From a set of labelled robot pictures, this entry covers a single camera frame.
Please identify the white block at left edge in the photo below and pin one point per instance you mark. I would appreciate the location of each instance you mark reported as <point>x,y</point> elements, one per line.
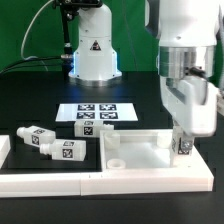
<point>4,148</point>

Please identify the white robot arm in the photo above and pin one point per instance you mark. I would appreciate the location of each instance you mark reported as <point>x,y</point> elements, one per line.
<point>186,30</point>

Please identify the white L-shaped fence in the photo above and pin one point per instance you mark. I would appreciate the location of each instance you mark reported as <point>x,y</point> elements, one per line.
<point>192,178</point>

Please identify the white sheet with tags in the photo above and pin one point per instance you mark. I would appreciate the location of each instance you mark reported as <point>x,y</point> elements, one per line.
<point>96,111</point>

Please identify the black camera stand pole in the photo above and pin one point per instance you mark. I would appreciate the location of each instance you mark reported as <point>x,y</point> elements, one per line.
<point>69,9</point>

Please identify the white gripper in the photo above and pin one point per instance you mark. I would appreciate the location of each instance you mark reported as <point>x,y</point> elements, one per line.
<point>192,103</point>

